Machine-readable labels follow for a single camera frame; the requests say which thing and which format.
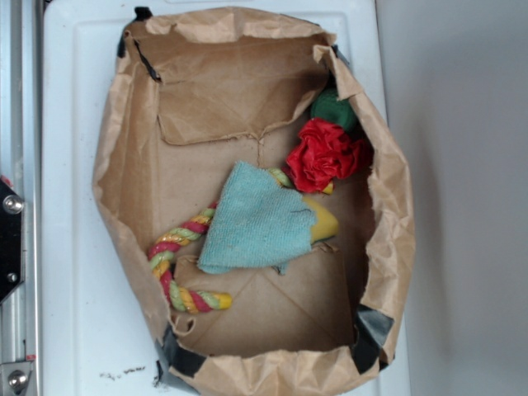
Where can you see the red paper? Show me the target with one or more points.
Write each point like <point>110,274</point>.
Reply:
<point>325,152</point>

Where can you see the crumpled green paper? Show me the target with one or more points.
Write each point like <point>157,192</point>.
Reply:
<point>329,107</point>

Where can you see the light blue cloth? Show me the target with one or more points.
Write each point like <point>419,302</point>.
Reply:
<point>257,224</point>

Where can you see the brown paper bag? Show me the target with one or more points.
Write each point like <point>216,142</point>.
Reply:
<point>193,95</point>

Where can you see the white plastic bin lid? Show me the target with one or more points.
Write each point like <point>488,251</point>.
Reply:
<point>94,338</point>

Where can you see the multicolour twisted rope toy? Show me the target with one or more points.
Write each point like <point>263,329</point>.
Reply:
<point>168,266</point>

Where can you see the black mounting bracket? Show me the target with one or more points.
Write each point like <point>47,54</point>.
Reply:
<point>12,226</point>

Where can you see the metal frame rail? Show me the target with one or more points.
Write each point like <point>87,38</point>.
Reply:
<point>21,121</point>

